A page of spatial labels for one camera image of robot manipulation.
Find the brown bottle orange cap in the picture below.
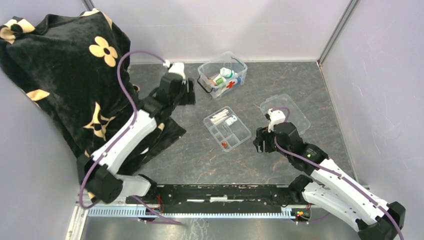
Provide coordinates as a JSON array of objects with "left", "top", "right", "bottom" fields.
[{"left": 208, "top": 78, "right": 217, "bottom": 86}]

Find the clear compartment tray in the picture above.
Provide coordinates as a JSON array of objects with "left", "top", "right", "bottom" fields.
[{"left": 203, "top": 106, "right": 252, "bottom": 152}]

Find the green small medicine box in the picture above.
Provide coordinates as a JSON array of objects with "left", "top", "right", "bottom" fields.
[{"left": 212, "top": 74, "right": 227, "bottom": 86}]

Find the clear first aid box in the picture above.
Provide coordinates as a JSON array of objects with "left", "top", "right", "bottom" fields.
[{"left": 196, "top": 51, "right": 248, "bottom": 101}]

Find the blue white bandage roll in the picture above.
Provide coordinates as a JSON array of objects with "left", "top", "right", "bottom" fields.
[{"left": 228, "top": 77, "right": 242, "bottom": 88}]

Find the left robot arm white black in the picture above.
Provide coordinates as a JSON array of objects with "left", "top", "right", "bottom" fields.
[{"left": 76, "top": 73, "right": 196, "bottom": 204}]

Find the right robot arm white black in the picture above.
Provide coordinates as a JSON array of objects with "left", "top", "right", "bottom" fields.
[{"left": 253, "top": 122, "right": 406, "bottom": 240}]

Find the clear box lid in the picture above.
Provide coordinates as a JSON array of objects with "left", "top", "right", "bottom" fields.
[{"left": 259, "top": 94, "right": 311, "bottom": 135}]

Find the black blanket with cream flowers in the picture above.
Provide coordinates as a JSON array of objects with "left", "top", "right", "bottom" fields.
[{"left": 0, "top": 8, "right": 187, "bottom": 167}]

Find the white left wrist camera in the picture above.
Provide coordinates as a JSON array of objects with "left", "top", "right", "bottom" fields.
[{"left": 162, "top": 60, "right": 187, "bottom": 80}]

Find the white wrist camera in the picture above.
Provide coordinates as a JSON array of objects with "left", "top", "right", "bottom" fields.
[
  {"left": 162, "top": 60, "right": 187, "bottom": 80},
  {"left": 265, "top": 108, "right": 288, "bottom": 133}
]

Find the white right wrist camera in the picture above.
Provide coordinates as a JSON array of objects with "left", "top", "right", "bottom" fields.
[{"left": 265, "top": 108, "right": 288, "bottom": 133}]

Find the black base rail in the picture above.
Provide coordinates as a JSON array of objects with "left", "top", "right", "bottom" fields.
[{"left": 141, "top": 184, "right": 308, "bottom": 214}]

